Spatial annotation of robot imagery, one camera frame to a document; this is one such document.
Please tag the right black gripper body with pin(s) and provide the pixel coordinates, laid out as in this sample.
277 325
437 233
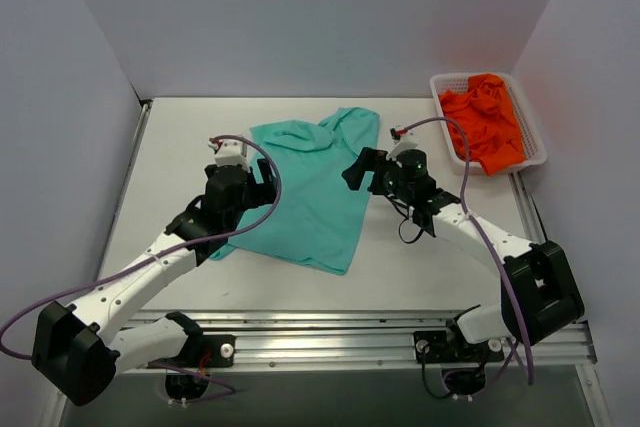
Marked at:
376 170

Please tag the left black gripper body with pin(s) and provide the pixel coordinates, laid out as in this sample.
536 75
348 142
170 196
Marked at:
261 182

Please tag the teal t-shirt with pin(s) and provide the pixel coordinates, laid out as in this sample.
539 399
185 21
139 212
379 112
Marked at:
318 221

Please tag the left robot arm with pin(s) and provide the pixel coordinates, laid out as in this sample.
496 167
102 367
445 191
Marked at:
81 347

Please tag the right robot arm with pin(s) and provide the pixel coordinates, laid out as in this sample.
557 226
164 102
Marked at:
538 292

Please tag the orange t-shirt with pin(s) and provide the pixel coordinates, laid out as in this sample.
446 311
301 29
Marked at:
486 114

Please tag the white plastic basket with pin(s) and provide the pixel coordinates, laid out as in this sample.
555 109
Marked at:
535 151

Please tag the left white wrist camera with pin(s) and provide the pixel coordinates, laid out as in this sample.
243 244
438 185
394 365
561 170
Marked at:
229 152

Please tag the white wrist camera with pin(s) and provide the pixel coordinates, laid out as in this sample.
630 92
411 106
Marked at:
403 140
229 152

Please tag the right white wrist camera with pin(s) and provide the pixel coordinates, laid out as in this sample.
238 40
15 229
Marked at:
403 140

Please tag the aluminium mounting rail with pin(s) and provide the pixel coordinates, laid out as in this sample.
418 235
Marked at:
315 341

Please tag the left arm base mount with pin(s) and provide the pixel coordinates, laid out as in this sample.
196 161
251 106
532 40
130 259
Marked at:
200 353

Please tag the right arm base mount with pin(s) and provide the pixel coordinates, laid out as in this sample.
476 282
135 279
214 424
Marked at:
463 366

